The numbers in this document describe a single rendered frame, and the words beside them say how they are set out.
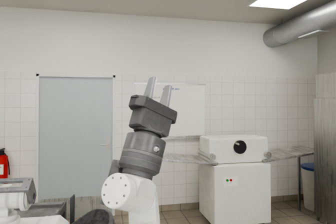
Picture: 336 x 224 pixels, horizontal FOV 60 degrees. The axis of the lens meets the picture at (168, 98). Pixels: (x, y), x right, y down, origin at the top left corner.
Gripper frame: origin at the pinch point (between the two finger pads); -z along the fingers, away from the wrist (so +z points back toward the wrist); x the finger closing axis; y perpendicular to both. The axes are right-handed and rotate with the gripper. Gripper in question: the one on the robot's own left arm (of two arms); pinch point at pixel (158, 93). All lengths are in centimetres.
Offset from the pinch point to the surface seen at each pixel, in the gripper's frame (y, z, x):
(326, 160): 111, -78, -346
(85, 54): 338, -158, -84
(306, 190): 175, -53, -432
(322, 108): 108, -140, -324
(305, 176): 175, -72, -423
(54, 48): 356, -152, -45
